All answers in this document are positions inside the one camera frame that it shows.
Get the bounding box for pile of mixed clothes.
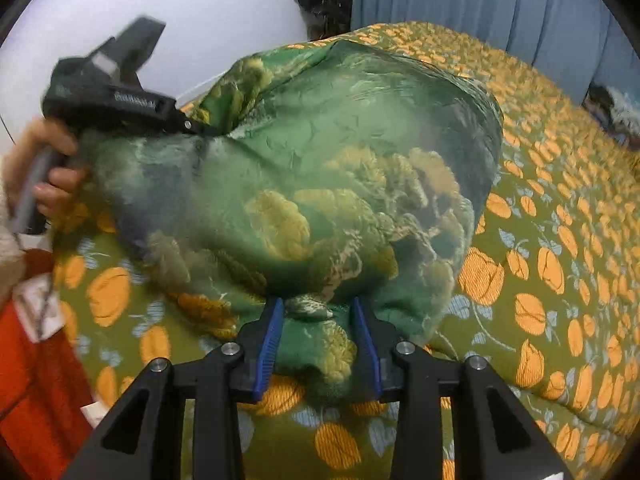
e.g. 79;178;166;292
581;82;640;152

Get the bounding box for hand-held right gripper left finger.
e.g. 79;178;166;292
60;297;286;480

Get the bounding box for orange flower print bedsheet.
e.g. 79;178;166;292
50;21;640;480

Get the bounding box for person's left hand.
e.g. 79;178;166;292
2;119;90;222

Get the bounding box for person's orange clothing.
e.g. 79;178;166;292
0;249;98;468

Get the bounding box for hanging dark and yellow clothes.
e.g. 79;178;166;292
292;0;357;42

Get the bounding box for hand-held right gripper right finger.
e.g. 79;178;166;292
350;297;576;480

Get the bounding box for blue curtain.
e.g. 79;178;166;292
350;0;640;107

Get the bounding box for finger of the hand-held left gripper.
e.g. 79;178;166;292
165;102;222;139

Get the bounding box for green floral garment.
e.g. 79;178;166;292
54;40;504;407

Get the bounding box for white clothing label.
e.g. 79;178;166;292
12;274;67;344

